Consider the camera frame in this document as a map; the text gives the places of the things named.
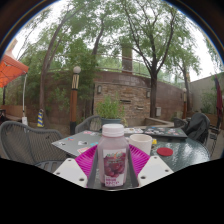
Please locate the white printed booklet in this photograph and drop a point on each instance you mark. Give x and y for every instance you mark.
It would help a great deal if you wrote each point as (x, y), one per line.
(133, 130)

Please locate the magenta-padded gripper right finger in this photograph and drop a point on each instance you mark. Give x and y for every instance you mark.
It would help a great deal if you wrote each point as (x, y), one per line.
(141, 158)

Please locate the flat round red coaster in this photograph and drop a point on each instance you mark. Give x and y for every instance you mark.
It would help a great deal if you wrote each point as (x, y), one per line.
(165, 152)

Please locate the black laptop with stickers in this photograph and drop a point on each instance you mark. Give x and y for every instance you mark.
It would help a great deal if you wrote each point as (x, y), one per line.
(165, 131)

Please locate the white cup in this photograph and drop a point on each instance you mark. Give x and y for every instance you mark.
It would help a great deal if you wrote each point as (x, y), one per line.
(142, 144)

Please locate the orange canopy tent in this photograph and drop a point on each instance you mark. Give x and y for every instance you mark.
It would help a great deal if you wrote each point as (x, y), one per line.
(11, 68)

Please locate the striped globe lamp post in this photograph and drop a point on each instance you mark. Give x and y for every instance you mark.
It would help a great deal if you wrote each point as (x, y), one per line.
(74, 100)

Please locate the silver laptop with stickers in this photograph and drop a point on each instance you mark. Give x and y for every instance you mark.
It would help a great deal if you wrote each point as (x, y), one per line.
(71, 142)

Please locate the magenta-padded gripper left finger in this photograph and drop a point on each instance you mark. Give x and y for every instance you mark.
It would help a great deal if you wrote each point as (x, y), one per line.
(85, 160)

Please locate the pink juice bottle white cap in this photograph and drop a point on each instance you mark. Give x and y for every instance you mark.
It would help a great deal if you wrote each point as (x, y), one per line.
(113, 156)

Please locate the closed dark red parasol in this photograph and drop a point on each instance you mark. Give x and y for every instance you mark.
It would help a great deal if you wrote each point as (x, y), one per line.
(219, 100)

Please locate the grey wall utility box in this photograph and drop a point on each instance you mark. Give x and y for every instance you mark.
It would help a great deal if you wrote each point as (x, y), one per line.
(158, 111)

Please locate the blue yellow striped cone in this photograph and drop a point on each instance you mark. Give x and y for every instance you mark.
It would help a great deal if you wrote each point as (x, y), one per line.
(40, 119)

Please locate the black jacket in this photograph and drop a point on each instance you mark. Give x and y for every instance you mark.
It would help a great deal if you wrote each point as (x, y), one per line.
(198, 128)

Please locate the green plant in teal pot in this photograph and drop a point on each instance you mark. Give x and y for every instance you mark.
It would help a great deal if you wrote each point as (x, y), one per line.
(110, 110)

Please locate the grey chair holding jacket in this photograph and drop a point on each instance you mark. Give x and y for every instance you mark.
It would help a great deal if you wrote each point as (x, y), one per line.
(180, 122)

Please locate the wall lantern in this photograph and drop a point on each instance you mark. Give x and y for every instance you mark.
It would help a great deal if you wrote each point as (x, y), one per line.
(99, 89)
(148, 94)

